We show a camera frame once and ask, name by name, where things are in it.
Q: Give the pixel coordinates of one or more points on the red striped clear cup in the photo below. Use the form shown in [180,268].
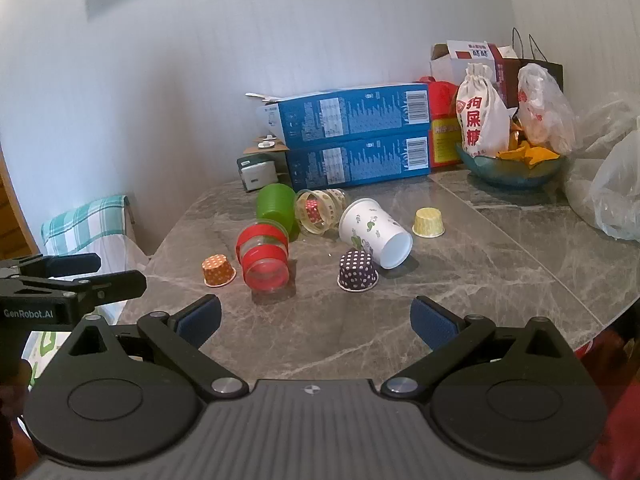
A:
[263,262]

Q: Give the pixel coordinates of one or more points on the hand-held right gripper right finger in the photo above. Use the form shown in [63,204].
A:
[433,323]

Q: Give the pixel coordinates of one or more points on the green plaid cloth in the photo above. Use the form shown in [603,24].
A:
[82,222]

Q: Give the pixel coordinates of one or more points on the green white packet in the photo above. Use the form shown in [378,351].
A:
[44,352]

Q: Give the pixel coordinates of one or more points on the orange snack packets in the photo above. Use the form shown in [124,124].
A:
[532,154]

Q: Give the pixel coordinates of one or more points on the green plastic cup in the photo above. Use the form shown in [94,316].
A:
[275,207]

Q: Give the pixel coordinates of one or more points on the white plastic bag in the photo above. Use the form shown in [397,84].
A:
[612,180]

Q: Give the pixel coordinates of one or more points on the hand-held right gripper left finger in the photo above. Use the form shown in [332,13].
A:
[200,319]

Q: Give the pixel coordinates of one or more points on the yellow red box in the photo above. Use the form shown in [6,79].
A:
[444,142]

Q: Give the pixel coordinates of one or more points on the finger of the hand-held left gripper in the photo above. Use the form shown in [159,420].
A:
[112,284]
[70,263]

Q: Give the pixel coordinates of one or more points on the clear plastic snack bag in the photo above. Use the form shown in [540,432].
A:
[545,110]

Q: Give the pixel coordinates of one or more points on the green white small box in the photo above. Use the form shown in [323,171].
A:
[256,172]

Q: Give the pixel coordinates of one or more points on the blue cardboard box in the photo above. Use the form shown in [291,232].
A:
[357,160]
[345,112]

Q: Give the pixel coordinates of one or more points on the orange dotted paper baking cup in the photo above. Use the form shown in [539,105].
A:
[218,270]

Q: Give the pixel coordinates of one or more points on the white cloth pouch red print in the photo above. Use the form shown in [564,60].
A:
[479,115]

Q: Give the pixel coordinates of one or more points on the red packet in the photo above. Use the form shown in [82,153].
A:
[442,97]

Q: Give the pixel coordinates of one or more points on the blue glass bowl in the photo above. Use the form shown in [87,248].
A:
[505,172]

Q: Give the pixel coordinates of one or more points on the purple dotted paper baking cup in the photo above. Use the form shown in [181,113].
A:
[357,270]

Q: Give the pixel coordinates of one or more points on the yellow patterned clear cup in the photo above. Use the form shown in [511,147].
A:
[320,210]

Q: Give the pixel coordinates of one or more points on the yellow paper baking cup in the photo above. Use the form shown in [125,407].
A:
[429,222]

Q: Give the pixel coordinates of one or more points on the white cardboard box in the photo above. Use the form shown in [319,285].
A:
[452,57]

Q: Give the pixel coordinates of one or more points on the white printed paper cup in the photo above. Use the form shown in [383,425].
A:
[372,235]

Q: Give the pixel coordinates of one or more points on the red cloth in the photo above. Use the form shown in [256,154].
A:
[617,400]

